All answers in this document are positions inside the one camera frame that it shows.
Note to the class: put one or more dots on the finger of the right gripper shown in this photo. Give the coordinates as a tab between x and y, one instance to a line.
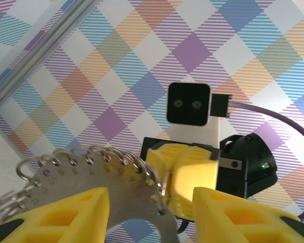
192	177
164	157

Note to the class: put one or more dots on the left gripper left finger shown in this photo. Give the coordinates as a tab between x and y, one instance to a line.
96	202

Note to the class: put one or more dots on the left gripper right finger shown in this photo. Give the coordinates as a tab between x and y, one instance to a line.
207	215

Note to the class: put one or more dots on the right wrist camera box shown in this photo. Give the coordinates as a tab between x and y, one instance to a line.
187	103

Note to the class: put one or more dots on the aluminium corner post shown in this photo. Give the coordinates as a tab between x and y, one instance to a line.
36	54

